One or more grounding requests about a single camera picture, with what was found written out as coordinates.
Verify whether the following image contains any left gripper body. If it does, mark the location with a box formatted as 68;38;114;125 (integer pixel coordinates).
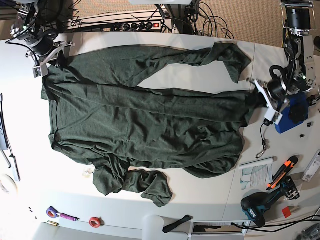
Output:
246;77;290;124

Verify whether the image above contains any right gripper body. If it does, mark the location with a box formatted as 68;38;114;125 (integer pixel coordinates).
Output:
26;37;75;78

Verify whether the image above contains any dark green t-shirt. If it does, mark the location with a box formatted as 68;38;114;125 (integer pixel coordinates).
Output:
41;42;257;208

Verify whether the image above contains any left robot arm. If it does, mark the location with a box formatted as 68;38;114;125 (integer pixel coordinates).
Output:
248;0;316;125

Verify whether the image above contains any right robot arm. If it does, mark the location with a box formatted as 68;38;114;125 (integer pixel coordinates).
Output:
5;0;72;78

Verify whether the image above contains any blue box with black knob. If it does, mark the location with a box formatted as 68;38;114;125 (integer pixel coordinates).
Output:
275;92;309;134

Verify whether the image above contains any orange black utility knife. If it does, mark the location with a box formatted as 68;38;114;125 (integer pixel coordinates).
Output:
265;156;299;191

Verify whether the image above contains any paper instruction booklet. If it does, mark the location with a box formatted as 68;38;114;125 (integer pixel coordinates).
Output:
238;157;274;190

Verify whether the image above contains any white rectangular device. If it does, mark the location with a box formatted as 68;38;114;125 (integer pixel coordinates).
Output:
302;151;320;182

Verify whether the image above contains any dark remote control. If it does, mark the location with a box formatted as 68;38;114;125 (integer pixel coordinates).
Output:
0;112;8;151

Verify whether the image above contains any black power strip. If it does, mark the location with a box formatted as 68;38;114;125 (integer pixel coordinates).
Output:
110;21;163;32

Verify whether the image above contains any red square card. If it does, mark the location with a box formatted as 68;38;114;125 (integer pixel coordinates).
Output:
281;206;292;218

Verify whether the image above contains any grey usb hub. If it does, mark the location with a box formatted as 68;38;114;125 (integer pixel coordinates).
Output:
9;154;21;182

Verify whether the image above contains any white tape roll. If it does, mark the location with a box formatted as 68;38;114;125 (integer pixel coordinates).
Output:
0;174;18;196

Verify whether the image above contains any purple tape roll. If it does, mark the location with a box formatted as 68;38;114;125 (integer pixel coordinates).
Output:
46;206;59;219

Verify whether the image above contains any purple marker pen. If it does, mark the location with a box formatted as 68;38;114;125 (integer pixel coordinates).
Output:
59;213;79;222

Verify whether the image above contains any gold green small cylinder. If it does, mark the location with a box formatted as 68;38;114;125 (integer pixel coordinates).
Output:
47;220;60;227

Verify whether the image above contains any red tape roll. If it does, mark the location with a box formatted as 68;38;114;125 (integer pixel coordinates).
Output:
88;217;101;228

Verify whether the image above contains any black cable with carabiner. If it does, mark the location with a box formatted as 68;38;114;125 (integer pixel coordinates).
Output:
254;119;275;160

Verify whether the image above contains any black cordless drill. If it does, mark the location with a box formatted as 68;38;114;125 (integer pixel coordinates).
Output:
240;176;300;228

